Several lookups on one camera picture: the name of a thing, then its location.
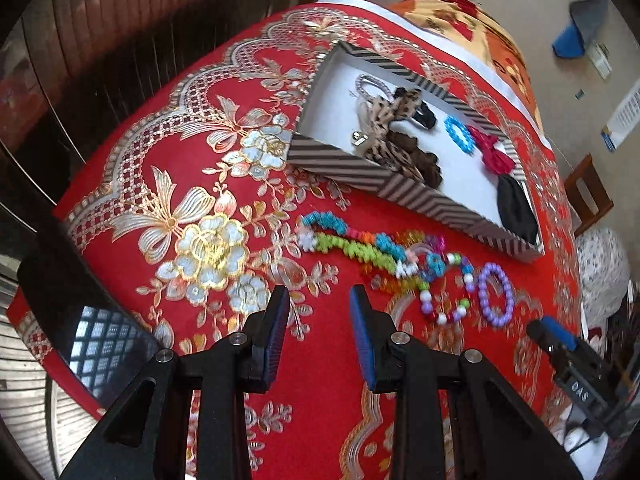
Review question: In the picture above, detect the white floral cushion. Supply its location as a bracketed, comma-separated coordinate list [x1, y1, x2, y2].
[575, 227, 632, 332]

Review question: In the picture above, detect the rainbow clear bead bracelet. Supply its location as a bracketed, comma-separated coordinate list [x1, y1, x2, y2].
[367, 230, 451, 297]

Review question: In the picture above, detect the purple bead bracelet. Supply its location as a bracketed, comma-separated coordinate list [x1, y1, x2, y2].
[475, 262, 517, 331]

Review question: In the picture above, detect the person's right hand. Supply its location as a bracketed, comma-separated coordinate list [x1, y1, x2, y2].
[562, 407, 603, 458]

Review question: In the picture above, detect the brown scrunchie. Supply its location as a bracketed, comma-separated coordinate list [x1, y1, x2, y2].
[372, 130, 444, 192]

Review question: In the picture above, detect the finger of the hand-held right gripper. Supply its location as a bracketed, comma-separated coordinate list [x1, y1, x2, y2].
[526, 316, 579, 363]

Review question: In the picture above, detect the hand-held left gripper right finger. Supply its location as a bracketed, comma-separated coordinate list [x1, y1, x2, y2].
[348, 285, 583, 480]

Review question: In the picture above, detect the turquoise chip bracelet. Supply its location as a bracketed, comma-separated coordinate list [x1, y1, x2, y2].
[300, 211, 408, 263]

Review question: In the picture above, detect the black smartphone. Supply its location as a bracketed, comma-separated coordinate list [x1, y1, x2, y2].
[17, 250, 162, 409]

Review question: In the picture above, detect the grey spiral hair tie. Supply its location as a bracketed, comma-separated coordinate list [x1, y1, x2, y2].
[350, 74, 396, 102]

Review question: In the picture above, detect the wooden chair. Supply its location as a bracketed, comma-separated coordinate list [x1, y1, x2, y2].
[564, 154, 615, 238]

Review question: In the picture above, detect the striped cardboard box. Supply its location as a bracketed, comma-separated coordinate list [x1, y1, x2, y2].
[286, 41, 546, 263]

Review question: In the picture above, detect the leopard print hair bow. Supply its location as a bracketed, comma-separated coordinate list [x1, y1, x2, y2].
[352, 87, 426, 161]

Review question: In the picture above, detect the magenta hair bow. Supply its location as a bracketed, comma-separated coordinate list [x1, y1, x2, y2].
[467, 126, 516, 177]

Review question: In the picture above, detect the orange printed blanket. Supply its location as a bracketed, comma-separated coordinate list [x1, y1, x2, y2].
[387, 0, 543, 131]

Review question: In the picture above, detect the green chip bracelet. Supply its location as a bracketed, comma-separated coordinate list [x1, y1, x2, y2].
[315, 232, 402, 274]

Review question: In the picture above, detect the mixed colour bead bracelet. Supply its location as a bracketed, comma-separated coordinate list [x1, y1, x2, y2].
[417, 252, 476, 327]

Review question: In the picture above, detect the red floral tablecloth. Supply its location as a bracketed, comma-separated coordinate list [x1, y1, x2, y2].
[5, 2, 586, 480]

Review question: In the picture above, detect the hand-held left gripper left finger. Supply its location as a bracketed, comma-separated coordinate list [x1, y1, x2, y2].
[59, 285, 291, 480]

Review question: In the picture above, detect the wall chart poster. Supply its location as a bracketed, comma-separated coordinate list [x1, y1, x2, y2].
[600, 82, 640, 153]

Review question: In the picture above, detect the blue bead bracelet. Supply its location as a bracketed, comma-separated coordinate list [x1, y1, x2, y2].
[444, 116, 476, 155]

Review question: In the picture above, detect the black scrunchie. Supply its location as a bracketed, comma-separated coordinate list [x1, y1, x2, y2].
[412, 102, 439, 129]

